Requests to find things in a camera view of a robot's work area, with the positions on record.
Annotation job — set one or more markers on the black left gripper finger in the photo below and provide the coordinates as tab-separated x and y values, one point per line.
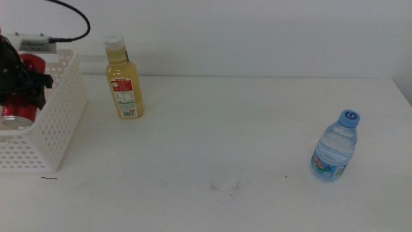
40	83

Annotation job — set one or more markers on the red soda can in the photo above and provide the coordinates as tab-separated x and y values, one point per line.
17	109

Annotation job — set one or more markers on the yellow tea bottle white cap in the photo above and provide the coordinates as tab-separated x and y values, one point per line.
124	77

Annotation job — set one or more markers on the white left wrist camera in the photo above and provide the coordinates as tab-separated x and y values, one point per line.
35	45

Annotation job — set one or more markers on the white perforated plastic basket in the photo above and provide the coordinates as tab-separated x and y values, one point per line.
61	122

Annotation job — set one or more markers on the small water bottle blue cap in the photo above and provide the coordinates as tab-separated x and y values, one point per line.
334	145

